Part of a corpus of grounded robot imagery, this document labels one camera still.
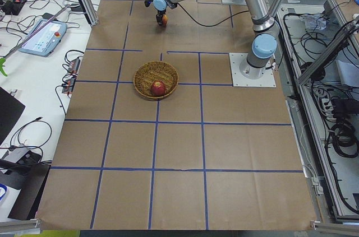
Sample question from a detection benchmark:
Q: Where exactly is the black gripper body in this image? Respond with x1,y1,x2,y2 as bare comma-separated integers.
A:
156,10,166,27

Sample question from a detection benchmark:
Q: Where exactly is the yellow-red apple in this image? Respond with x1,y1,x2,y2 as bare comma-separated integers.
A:
161,15,168,27

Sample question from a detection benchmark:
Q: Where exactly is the woven wicker basket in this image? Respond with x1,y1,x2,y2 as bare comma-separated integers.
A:
133,61,179,100

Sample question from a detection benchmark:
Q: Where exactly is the dark red basket apple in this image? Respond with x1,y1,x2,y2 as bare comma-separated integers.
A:
150,81,166,97

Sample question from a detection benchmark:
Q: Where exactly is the teach pendant near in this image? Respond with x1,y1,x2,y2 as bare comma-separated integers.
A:
19,18,67,57

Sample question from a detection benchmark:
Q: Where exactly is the green tipped reach stick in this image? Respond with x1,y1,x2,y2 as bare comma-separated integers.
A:
1,4,70,77

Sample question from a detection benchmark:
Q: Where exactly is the black laptop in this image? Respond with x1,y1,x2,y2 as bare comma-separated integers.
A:
0,87,25,143

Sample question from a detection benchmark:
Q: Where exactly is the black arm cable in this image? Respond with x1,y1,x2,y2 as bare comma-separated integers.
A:
176,3,250,27

